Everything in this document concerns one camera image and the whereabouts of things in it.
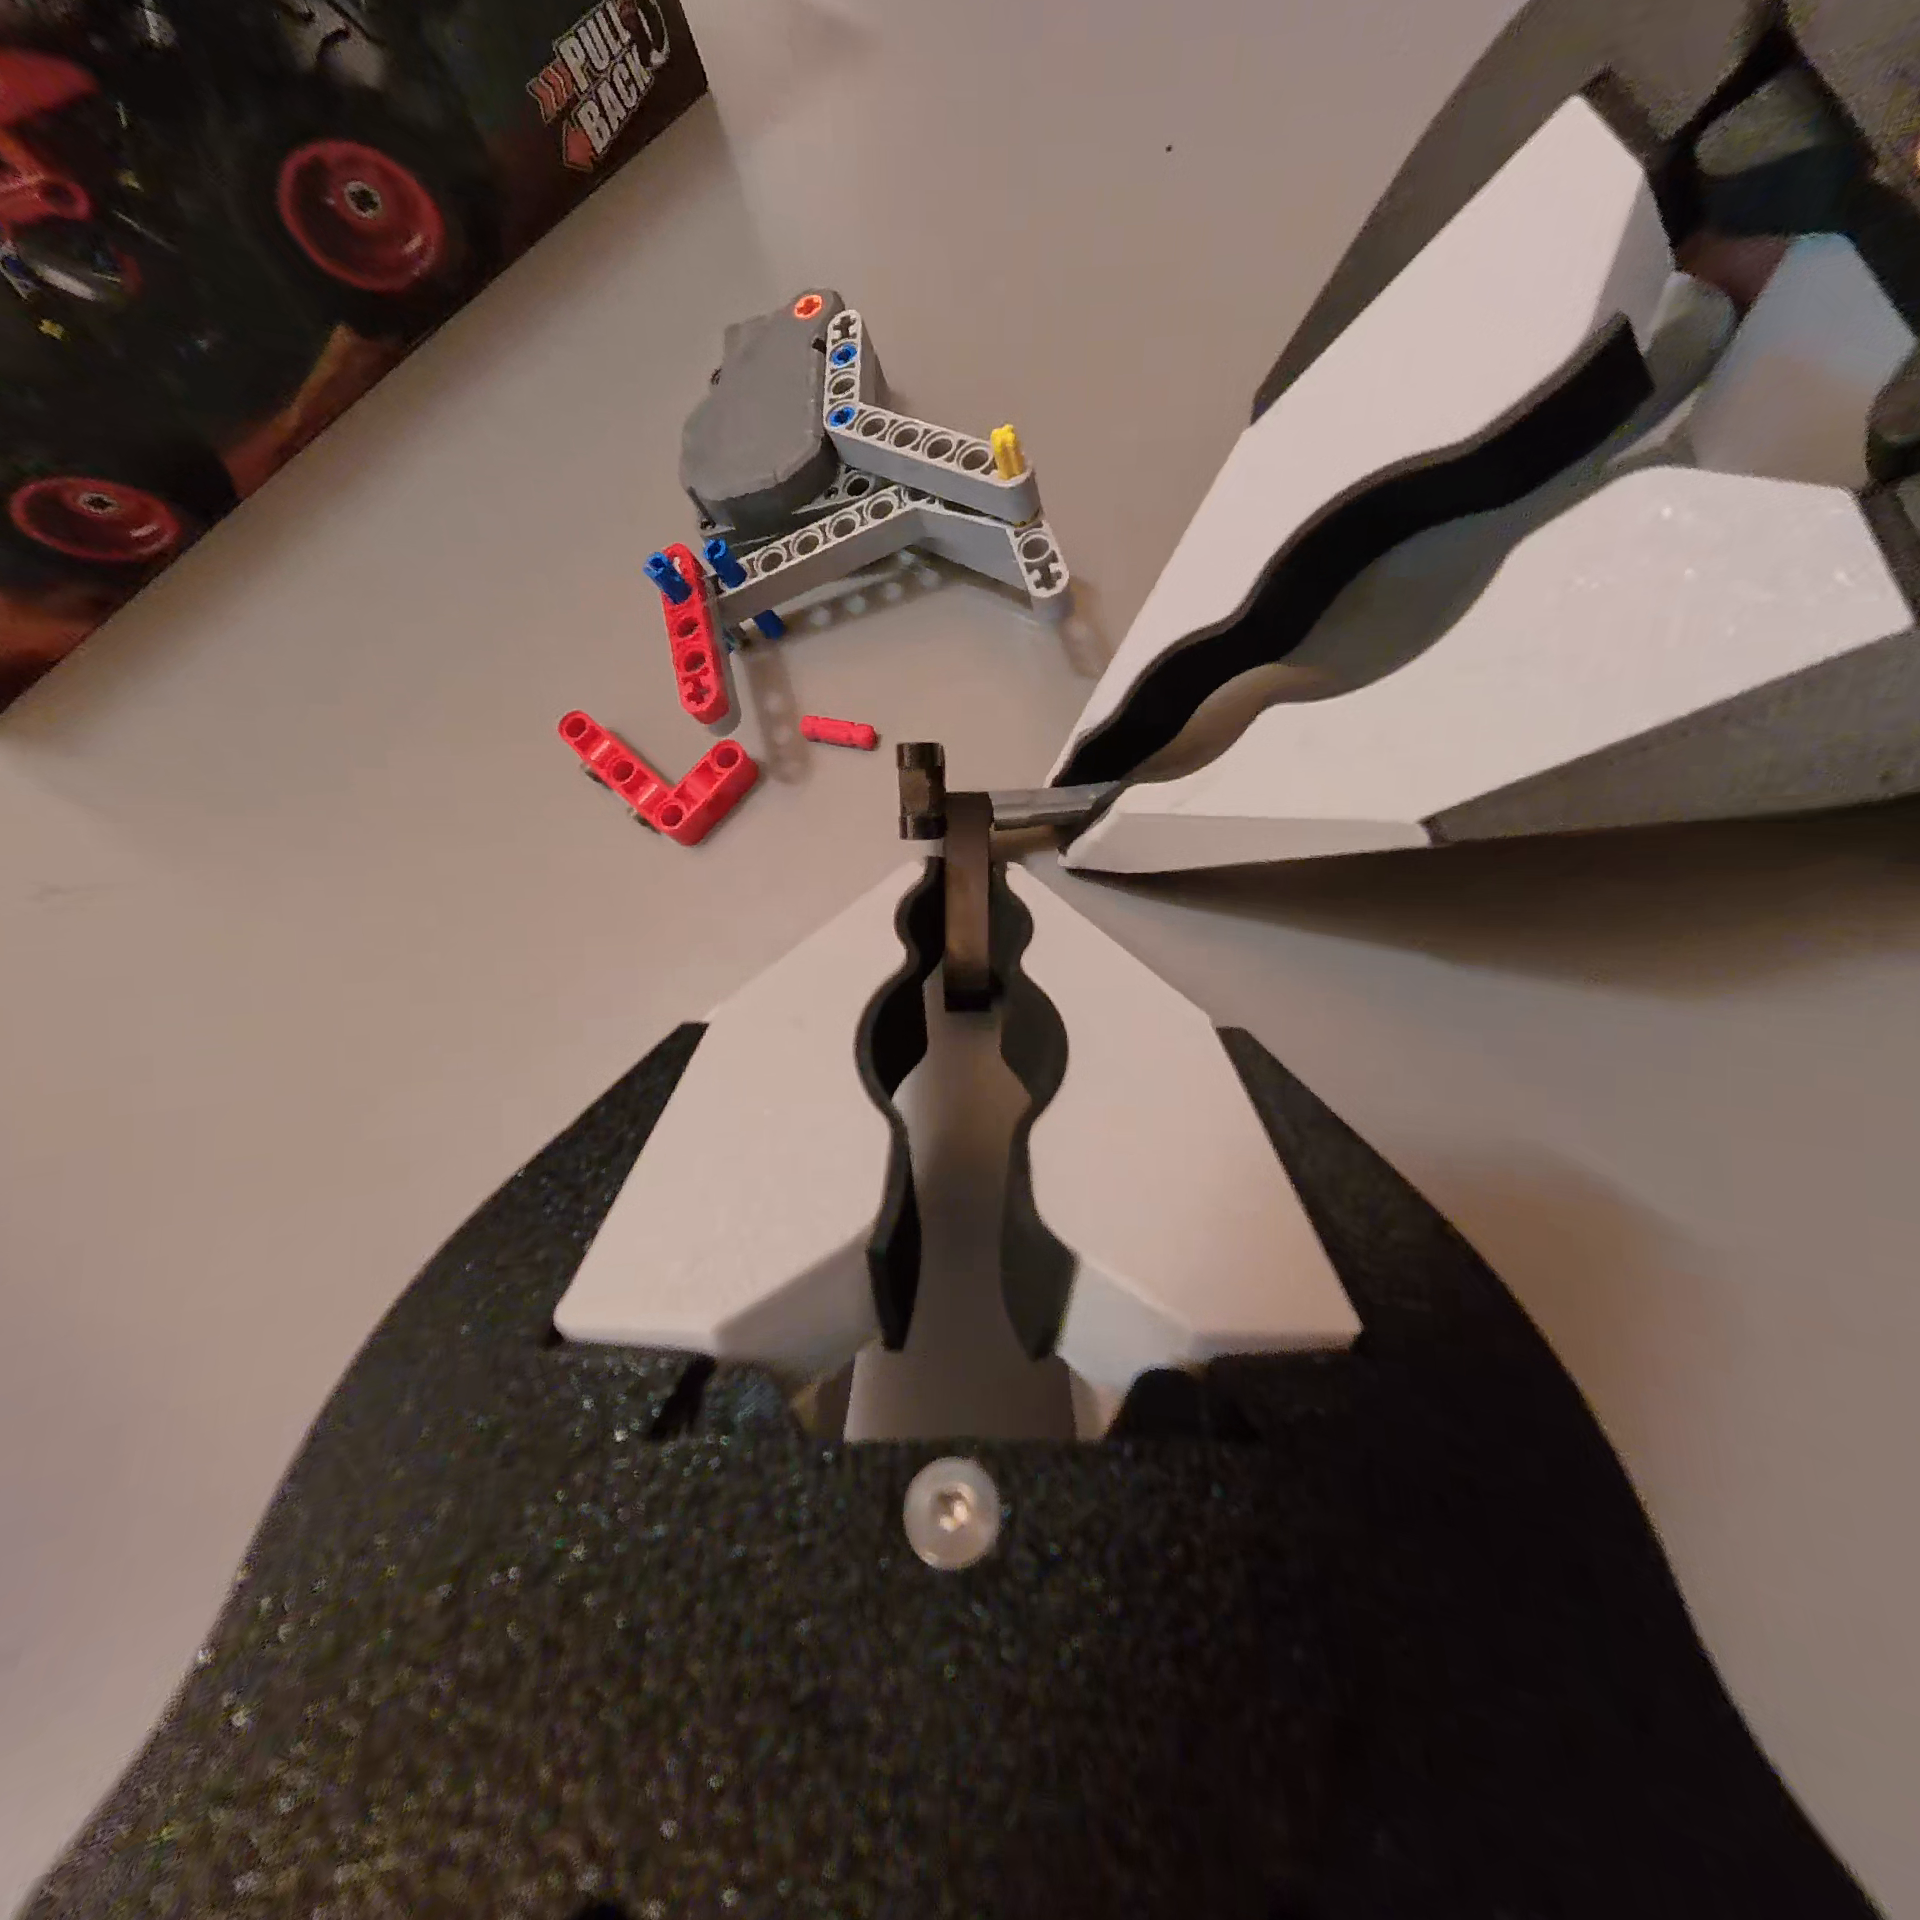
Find red angled lego beam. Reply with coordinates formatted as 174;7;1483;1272
558;707;758;845

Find grey lego assembly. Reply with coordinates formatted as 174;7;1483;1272
679;288;1074;781

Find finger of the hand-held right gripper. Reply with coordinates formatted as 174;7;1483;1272
1055;230;1920;875
1046;93;1741;787

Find dark lego set box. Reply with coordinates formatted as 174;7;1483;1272
0;0;710;706

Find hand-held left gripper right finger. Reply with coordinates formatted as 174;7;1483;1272
997;871;1367;1393

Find black lego connector piece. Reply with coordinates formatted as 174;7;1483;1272
897;737;1010;1009

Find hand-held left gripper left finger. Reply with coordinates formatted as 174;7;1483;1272
551;855;947;1378

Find red straight lego beam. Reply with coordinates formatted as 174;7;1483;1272
644;544;731;726

